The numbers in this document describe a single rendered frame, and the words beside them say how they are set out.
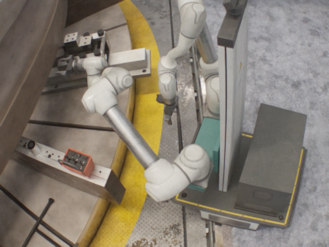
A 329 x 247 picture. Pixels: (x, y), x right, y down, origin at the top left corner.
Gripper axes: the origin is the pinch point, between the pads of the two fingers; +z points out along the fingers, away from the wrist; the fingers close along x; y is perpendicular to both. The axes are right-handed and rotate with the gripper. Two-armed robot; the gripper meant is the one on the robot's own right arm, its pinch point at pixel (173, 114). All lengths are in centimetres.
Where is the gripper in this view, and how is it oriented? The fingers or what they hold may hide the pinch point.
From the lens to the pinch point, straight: 230.3
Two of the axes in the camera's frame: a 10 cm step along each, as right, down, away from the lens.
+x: 3.4, -8.1, 4.8
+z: 1.2, 5.5, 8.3
